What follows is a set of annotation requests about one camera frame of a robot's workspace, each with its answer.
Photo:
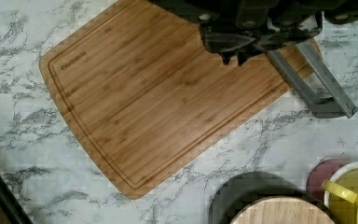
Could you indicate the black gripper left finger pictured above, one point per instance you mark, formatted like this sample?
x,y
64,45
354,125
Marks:
x,y
226,45

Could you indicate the yellow mug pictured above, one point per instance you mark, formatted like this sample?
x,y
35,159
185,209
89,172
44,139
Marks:
x,y
341,194

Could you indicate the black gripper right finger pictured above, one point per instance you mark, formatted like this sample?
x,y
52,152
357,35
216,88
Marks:
x,y
262,45

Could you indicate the bamboo cutting board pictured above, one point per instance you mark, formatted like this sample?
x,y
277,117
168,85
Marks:
x,y
144,98

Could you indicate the glass oven door with handle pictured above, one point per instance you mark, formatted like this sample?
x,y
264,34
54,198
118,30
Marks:
x,y
331,89

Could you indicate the black canister with wooden lid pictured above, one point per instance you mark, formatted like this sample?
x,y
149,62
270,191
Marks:
x,y
265,198

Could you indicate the pink bowl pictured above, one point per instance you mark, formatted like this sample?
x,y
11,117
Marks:
x,y
323,170

